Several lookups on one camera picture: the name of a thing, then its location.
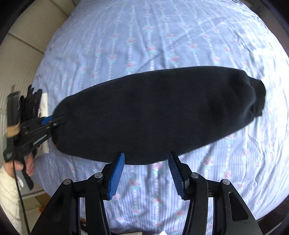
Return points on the black pants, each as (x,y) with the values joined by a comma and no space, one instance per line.
(148,115)

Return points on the blue floral bed sheet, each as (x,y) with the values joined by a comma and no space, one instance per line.
(104,40)

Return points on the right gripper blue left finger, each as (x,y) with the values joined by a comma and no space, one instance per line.
(62,213)

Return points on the left hand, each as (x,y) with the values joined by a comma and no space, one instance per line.
(10,167)

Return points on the beige padded headboard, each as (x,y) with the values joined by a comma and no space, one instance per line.
(24,40)

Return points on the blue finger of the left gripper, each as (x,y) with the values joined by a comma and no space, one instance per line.
(58,120)
(47,120)

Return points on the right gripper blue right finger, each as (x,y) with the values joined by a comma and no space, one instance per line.
(231,215)

